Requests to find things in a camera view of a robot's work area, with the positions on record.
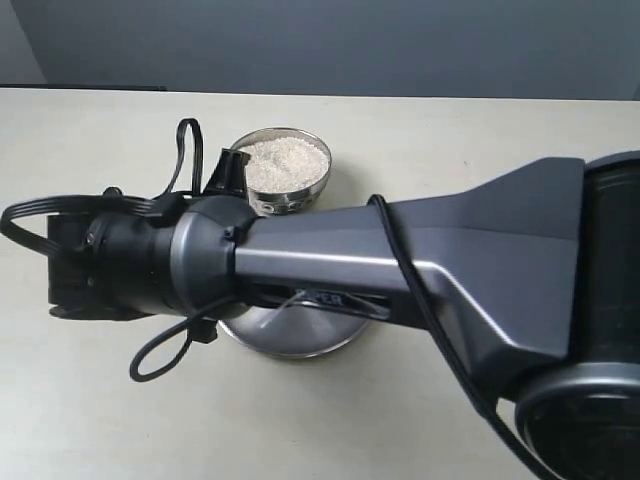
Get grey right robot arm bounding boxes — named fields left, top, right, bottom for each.
left=47, top=151, right=639, bottom=479

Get steel bowl of rice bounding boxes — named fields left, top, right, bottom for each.
left=232, top=127, right=332, bottom=216

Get round steel plate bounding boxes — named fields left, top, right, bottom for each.
left=220, top=306, right=369, bottom=359

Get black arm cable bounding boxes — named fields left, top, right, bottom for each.
left=0, top=117, right=546, bottom=480

